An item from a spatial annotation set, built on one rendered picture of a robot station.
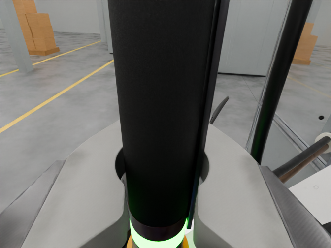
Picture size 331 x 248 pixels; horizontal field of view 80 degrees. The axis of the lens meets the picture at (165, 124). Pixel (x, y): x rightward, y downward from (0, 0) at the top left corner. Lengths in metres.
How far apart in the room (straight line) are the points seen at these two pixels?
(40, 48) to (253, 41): 6.69
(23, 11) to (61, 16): 6.34
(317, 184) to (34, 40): 8.30
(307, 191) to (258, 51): 5.36
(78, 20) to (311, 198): 13.89
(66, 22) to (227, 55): 10.84
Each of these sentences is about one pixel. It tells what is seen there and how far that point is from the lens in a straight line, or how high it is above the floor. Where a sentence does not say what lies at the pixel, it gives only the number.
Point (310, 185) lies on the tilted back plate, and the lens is 0.58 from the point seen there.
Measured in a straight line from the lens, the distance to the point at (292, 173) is 0.30.
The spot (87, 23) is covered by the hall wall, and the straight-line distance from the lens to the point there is 13.80.
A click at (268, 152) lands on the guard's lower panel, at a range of 1.52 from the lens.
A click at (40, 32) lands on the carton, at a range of 8.26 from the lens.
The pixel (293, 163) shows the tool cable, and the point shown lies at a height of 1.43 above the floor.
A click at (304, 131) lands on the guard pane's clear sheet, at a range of 1.24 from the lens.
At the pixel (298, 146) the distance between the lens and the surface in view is 1.25.
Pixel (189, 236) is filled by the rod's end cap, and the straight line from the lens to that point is 0.19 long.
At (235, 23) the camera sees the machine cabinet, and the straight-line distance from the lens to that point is 5.60.
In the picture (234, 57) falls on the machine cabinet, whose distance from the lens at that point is 5.72.
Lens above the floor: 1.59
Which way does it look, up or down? 31 degrees down
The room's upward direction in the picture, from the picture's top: 2 degrees clockwise
